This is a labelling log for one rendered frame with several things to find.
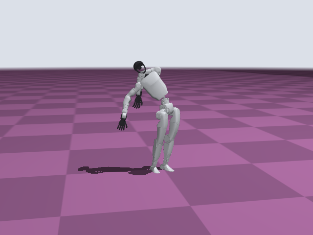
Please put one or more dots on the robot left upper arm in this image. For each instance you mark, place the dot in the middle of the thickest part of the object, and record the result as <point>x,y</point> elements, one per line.
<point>156,69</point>

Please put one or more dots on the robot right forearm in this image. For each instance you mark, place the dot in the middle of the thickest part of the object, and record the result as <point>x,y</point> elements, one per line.
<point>125,106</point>

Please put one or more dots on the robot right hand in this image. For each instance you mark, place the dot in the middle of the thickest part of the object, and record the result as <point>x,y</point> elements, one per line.
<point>122,123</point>

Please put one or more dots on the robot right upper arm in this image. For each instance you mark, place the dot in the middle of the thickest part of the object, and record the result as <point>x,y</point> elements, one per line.
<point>133,91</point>

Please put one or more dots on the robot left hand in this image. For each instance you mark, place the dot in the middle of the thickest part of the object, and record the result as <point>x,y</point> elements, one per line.
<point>138,101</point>

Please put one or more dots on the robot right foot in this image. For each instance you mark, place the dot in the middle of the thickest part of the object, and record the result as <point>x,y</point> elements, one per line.
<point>154,169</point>

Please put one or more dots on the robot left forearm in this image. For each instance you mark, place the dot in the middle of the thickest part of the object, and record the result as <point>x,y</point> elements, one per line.
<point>138,80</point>

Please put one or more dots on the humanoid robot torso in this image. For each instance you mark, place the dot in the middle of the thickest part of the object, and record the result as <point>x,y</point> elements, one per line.
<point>156,88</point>

